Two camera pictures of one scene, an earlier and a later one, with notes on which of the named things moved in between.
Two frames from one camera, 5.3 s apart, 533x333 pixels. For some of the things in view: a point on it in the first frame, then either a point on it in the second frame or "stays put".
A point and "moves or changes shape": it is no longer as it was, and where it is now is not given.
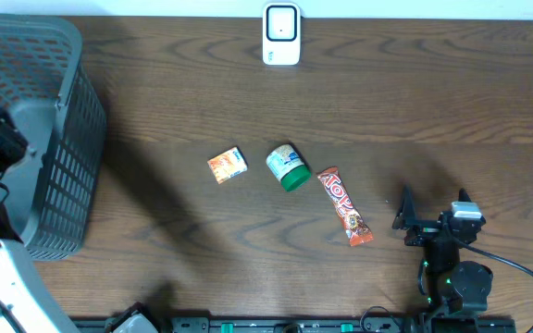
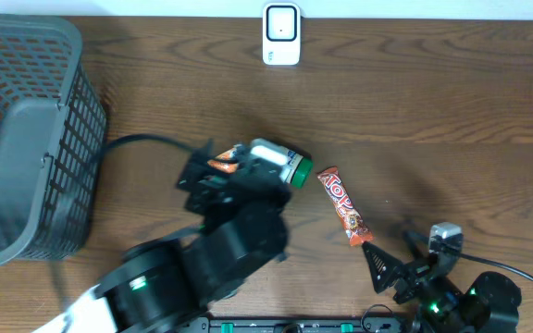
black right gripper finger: [406, 214] to [383, 267]
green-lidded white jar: [286, 165] moves or changes shape
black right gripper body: [422, 236] to [418, 281]
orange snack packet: [228, 165] stays put
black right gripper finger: [463, 195] to [414, 237]
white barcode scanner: [281, 33] stays put
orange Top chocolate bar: [357, 229] stays put
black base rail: [205, 325] stays put
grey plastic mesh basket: [38, 68] stays put
